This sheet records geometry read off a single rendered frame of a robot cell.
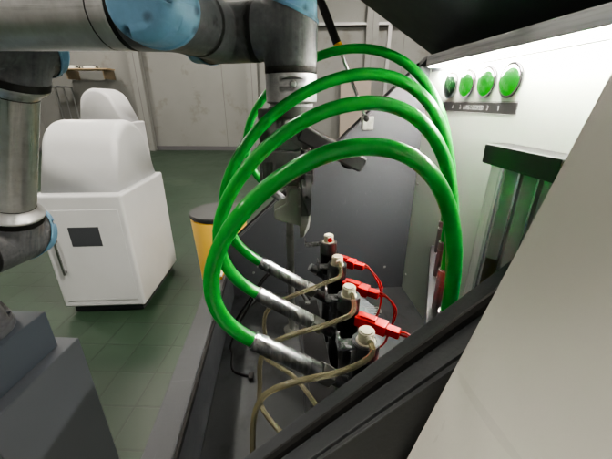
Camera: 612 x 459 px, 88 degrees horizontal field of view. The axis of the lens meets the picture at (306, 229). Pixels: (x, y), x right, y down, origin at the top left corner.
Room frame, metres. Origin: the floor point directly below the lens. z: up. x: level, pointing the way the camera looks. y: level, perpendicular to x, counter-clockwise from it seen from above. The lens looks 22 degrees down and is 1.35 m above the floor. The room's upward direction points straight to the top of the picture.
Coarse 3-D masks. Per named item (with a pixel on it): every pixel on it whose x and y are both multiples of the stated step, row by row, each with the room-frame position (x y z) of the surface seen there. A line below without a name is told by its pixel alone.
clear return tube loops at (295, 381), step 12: (336, 276) 0.37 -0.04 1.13; (312, 288) 0.36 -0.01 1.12; (264, 312) 0.36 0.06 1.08; (348, 312) 0.30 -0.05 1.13; (264, 324) 0.36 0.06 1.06; (324, 324) 0.29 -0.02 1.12; (288, 336) 0.28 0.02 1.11; (372, 348) 0.23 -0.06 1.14; (360, 360) 0.23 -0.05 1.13; (288, 372) 0.32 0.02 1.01; (324, 372) 0.22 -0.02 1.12; (336, 372) 0.22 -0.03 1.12; (276, 384) 0.22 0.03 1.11; (288, 384) 0.21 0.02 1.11; (300, 384) 0.30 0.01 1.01; (264, 396) 0.21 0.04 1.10; (312, 396) 0.28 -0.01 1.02; (264, 408) 0.27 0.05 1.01; (252, 420) 0.21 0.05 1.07; (252, 432) 0.21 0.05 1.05; (252, 444) 0.21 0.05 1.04
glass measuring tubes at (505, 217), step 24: (504, 144) 0.49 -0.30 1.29; (504, 168) 0.48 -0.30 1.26; (528, 168) 0.41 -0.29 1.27; (552, 168) 0.37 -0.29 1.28; (504, 192) 0.45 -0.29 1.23; (528, 192) 0.41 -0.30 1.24; (480, 216) 0.49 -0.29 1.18; (504, 216) 0.44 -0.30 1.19; (528, 216) 0.41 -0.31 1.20; (480, 240) 0.48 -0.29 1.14; (504, 240) 0.45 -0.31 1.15; (480, 264) 0.48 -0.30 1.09; (504, 264) 0.41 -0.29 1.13
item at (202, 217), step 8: (200, 208) 2.19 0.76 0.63; (208, 208) 2.19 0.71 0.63; (216, 208) 2.19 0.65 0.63; (232, 208) 2.19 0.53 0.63; (192, 216) 2.01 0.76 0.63; (200, 216) 2.01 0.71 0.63; (208, 216) 2.01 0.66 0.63; (192, 224) 2.02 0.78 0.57; (200, 224) 1.96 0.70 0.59; (208, 224) 1.95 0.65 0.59; (200, 232) 1.96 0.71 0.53; (208, 232) 1.95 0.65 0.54; (200, 240) 1.97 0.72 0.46; (208, 240) 1.95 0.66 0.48; (200, 248) 1.98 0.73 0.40; (208, 248) 1.95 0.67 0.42; (200, 256) 2.00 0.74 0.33; (200, 264) 2.02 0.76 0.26
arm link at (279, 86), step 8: (288, 72) 0.47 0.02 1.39; (272, 80) 0.48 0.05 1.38; (280, 80) 0.47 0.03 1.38; (288, 80) 0.48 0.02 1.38; (296, 80) 0.48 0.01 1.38; (304, 80) 0.48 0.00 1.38; (312, 80) 0.49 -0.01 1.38; (272, 88) 0.48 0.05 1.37; (280, 88) 0.47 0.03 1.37; (288, 88) 0.48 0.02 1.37; (296, 88) 0.48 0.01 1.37; (272, 96) 0.48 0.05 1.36; (280, 96) 0.47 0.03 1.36; (312, 96) 0.49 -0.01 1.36; (272, 104) 0.49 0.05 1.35; (304, 104) 0.48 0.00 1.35; (312, 104) 0.51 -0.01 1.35
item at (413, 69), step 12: (336, 48) 0.57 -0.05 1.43; (348, 48) 0.56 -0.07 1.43; (360, 48) 0.55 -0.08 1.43; (372, 48) 0.55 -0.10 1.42; (384, 48) 0.54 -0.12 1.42; (396, 60) 0.54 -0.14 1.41; (408, 60) 0.53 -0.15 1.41; (420, 72) 0.52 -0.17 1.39; (420, 84) 0.53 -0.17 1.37; (432, 84) 0.52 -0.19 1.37; (264, 96) 0.61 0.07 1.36; (432, 96) 0.52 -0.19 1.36; (252, 108) 0.62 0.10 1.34; (252, 120) 0.62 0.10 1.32
